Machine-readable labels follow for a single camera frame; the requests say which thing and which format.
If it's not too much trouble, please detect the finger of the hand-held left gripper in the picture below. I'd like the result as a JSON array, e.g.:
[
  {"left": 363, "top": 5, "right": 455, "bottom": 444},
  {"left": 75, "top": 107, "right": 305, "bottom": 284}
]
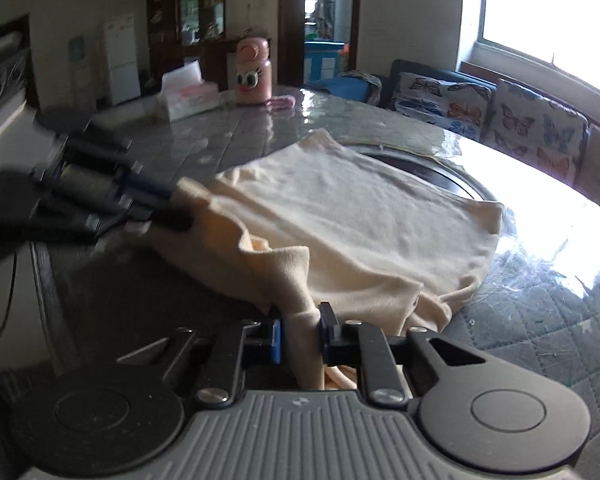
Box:
[
  {"left": 115, "top": 172, "right": 178, "bottom": 198},
  {"left": 145, "top": 207, "right": 193, "bottom": 233}
]

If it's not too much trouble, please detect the blue cloth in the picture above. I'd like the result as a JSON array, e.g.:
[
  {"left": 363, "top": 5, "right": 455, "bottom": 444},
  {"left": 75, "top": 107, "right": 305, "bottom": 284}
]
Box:
[{"left": 307, "top": 71, "right": 388, "bottom": 107}]

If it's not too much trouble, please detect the dark wooden display cabinet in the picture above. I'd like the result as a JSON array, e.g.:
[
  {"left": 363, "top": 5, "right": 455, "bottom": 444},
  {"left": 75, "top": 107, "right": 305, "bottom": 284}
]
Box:
[{"left": 145, "top": 0, "right": 281, "bottom": 93}]

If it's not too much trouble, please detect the blue cabinet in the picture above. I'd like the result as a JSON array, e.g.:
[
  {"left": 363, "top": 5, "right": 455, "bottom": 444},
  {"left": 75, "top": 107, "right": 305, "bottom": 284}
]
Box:
[{"left": 304, "top": 40, "right": 351, "bottom": 86}]

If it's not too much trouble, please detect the window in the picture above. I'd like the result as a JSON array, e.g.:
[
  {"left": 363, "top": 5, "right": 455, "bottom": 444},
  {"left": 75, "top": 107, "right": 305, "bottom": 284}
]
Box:
[{"left": 460, "top": 0, "right": 600, "bottom": 103}]

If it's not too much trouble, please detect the square butterfly print cushion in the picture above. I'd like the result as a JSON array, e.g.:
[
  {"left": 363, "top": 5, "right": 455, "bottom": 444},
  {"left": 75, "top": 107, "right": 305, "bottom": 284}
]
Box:
[{"left": 482, "top": 79, "right": 591, "bottom": 186}]

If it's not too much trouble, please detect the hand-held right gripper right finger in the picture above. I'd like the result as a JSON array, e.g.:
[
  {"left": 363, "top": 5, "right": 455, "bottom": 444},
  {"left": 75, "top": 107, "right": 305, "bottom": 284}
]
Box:
[{"left": 317, "top": 301, "right": 486, "bottom": 407}]

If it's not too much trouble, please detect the cream garment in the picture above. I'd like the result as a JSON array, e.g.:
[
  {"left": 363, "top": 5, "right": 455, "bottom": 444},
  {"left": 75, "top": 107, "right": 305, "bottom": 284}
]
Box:
[{"left": 145, "top": 127, "right": 506, "bottom": 391}]

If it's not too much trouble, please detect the dark blue sofa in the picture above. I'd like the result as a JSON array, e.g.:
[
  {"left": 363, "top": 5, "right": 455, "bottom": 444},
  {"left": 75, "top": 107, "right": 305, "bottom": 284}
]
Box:
[{"left": 305, "top": 59, "right": 600, "bottom": 221}]

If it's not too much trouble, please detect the white refrigerator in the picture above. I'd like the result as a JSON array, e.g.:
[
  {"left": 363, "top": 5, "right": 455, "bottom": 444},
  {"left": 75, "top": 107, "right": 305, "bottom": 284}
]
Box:
[{"left": 102, "top": 12, "right": 142, "bottom": 106}]

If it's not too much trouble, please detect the dark wooden door frame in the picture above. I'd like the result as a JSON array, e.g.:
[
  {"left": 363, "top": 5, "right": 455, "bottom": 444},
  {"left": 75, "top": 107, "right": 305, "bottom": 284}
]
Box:
[{"left": 279, "top": 0, "right": 363, "bottom": 88}]

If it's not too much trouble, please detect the wide butterfly print cushion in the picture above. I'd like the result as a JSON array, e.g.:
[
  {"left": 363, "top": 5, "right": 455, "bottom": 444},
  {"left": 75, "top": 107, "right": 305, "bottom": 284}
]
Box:
[{"left": 387, "top": 72, "right": 496, "bottom": 141}]

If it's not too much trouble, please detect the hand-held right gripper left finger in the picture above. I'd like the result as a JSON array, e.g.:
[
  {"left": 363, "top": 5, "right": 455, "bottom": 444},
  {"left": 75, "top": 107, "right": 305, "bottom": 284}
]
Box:
[{"left": 115, "top": 316, "right": 283, "bottom": 407}]

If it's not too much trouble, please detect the white pink tissue box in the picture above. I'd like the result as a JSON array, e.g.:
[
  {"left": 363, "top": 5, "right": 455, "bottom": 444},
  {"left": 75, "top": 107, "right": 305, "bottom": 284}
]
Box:
[{"left": 155, "top": 59, "right": 222, "bottom": 122}]

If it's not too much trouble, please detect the dark ornate panel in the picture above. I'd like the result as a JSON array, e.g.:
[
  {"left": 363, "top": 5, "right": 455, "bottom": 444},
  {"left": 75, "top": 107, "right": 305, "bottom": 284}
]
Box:
[{"left": 0, "top": 12, "right": 41, "bottom": 131}]

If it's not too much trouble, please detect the pink cartoon face bottle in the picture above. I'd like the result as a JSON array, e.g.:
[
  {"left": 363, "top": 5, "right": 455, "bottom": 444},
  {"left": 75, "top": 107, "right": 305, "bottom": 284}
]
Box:
[{"left": 235, "top": 37, "right": 273, "bottom": 106}]

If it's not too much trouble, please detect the round inset table cooktop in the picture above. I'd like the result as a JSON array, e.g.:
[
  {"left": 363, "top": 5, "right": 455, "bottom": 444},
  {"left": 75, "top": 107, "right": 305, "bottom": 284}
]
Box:
[{"left": 340, "top": 140, "right": 511, "bottom": 241}]

